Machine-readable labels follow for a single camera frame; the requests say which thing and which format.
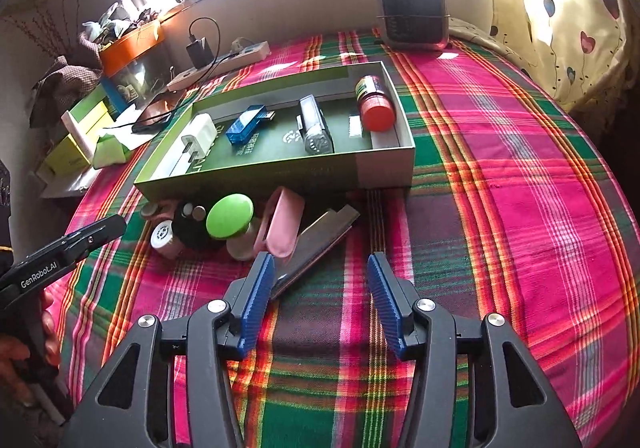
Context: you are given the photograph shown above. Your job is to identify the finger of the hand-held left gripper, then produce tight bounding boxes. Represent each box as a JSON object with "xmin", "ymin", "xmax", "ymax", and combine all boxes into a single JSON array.
[{"xmin": 30, "ymin": 214, "xmax": 128, "ymax": 260}]

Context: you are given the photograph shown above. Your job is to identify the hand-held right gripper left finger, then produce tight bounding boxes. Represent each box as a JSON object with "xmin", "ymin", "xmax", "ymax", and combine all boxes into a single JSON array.
[{"xmin": 62, "ymin": 252, "xmax": 276, "ymax": 448}]

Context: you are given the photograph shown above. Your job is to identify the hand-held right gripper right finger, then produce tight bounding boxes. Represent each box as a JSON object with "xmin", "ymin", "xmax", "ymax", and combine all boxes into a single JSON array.
[{"xmin": 366, "ymin": 253, "xmax": 583, "ymax": 448}]

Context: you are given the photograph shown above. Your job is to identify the small white round jar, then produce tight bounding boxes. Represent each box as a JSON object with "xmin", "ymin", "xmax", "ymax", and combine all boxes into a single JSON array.
[{"xmin": 150, "ymin": 220, "xmax": 186, "ymax": 259}]

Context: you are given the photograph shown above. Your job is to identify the pink contact lens case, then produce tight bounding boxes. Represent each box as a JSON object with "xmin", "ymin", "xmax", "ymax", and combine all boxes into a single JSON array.
[{"xmin": 254, "ymin": 186, "xmax": 306, "ymax": 259}]

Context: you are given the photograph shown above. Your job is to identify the green-topped white knob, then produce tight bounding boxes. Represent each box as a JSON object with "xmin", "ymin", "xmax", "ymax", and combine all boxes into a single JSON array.
[{"xmin": 206, "ymin": 193, "xmax": 261, "ymax": 261}]

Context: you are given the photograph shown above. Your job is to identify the black round remote fob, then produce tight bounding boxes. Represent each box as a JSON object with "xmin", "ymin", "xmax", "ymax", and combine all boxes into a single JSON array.
[{"xmin": 172, "ymin": 202, "xmax": 226, "ymax": 251}]

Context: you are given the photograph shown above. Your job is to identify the silver metal case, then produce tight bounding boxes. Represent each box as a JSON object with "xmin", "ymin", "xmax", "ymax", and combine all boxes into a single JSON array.
[{"xmin": 270, "ymin": 205, "xmax": 361, "ymax": 301}]

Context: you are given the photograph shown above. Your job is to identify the green cardboard box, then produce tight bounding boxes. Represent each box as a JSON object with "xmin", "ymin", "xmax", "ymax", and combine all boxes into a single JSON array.
[{"xmin": 133, "ymin": 60, "xmax": 417, "ymax": 201}]

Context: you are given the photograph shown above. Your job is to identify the white USB wall charger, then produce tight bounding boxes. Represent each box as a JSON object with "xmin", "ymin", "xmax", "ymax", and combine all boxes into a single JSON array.
[{"xmin": 177, "ymin": 114, "xmax": 219, "ymax": 166}]

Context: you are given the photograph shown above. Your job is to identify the blue translucent USB tester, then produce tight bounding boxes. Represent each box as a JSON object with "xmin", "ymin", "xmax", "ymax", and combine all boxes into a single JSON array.
[{"xmin": 225, "ymin": 105, "xmax": 277, "ymax": 146}]

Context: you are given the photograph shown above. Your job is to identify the black bicycle light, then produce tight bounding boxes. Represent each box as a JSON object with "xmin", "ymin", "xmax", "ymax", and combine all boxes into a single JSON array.
[{"xmin": 296, "ymin": 94, "xmax": 335, "ymax": 156}]

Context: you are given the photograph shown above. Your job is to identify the red-capped small bottle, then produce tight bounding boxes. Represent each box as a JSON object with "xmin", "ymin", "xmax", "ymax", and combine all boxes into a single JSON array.
[{"xmin": 354, "ymin": 74, "xmax": 397, "ymax": 132}]

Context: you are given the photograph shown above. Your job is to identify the person's left hand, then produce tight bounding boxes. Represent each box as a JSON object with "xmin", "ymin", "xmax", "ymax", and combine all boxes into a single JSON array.
[{"xmin": 0, "ymin": 292, "xmax": 61, "ymax": 404}]

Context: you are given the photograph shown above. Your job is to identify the green yellow boxes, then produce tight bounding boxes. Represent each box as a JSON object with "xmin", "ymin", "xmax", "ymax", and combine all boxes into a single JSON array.
[{"xmin": 40, "ymin": 105, "xmax": 151, "ymax": 199}]

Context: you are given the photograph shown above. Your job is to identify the light green cloth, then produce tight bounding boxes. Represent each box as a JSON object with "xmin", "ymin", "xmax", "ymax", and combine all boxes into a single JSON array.
[{"xmin": 92, "ymin": 132, "xmax": 133, "ymax": 169}]

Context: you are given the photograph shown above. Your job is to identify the yellow-green cardboard box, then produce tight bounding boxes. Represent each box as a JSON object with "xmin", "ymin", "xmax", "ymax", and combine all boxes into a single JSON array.
[{"xmin": 36, "ymin": 135, "xmax": 88, "ymax": 176}]

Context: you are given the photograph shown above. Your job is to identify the white tube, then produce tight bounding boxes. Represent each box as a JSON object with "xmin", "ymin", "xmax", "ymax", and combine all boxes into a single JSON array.
[{"xmin": 61, "ymin": 110, "xmax": 96, "ymax": 164}]

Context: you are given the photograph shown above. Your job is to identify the yellow cardboard box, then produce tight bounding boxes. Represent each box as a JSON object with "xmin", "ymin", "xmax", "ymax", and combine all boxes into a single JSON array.
[{"xmin": 70, "ymin": 103, "xmax": 115, "ymax": 141}]

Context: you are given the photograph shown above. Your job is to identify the green cardboard carton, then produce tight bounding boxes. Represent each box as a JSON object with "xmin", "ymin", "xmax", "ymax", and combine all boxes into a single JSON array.
[{"xmin": 67, "ymin": 89, "xmax": 108, "ymax": 121}]

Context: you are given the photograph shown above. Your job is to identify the black smartphone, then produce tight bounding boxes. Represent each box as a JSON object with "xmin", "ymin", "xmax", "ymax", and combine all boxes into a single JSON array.
[{"xmin": 131, "ymin": 93, "xmax": 183, "ymax": 134}]

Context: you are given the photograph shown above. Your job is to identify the blue box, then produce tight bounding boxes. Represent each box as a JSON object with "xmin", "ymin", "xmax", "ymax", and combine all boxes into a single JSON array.
[{"xmin": 100, "ymin": 78, "xmax": 128, "ymax": 116}]

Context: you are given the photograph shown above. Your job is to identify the brown cloth bag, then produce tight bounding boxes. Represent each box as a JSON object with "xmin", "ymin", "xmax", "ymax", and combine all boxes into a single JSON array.
[{"xmin": 30, "ymin": 55, "xmax": 103, "ymax": 126}]

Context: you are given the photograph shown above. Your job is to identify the clear plastic container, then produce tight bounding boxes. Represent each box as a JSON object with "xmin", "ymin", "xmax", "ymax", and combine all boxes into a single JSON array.
[{"xmin": 112, "ymin": 53, "xmax": 173, "ymax": 104}]

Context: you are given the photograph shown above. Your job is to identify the plaid blanket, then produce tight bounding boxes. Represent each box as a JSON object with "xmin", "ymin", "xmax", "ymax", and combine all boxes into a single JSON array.
[{"xmin": 47, "ymin": 28, "xmax": 638, "ymax": 448}]

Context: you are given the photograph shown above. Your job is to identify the orange tray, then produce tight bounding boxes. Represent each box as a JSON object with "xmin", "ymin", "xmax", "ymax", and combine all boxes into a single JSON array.
[{"xmin": 98, "ymin": 18, "xmax": 166, "ymax": 77}]

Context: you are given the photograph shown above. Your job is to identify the black power adapter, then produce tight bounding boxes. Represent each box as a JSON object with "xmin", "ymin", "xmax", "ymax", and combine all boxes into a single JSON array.
[{"xmin": 186, "ymin": 39, "xmax": 211, "ymax": 69}]

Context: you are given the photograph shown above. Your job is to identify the pile of clutter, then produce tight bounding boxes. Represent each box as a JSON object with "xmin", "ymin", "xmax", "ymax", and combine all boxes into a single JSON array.
[{"xmin": 80, "ymin": 0, "xmax": 161, "ymax": 46}]

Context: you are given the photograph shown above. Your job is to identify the dried twig decoration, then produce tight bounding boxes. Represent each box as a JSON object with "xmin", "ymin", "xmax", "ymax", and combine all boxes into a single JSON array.
[{"xmin": 5, "ymin": 0, "xmax": 88, "ymax": 59}]

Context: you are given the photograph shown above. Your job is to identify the white power strip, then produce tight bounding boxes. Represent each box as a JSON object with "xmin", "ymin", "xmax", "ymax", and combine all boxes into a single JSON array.
[{"xmin": 166, "ymin": 40, "xmax": 271, "ymax": 91}]

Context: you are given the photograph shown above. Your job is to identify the small grey fan heater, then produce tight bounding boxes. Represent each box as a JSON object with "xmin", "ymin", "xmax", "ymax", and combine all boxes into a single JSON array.
[{"xmin": 375, "ymin": 0, "xmax": 448, "ymax": 51}]

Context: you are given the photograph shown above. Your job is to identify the heart print curtain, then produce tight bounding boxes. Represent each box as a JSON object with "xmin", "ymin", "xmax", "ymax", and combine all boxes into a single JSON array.
[{"xmin": 487, "ymin": 0, "xmax": 628, "ymax": 111}]

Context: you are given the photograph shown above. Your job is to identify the black charging cable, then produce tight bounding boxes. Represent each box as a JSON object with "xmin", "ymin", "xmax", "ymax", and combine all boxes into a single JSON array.
[{"xmin": 107, "ymin": 17, "xmax": 236, "ymax": 134}]

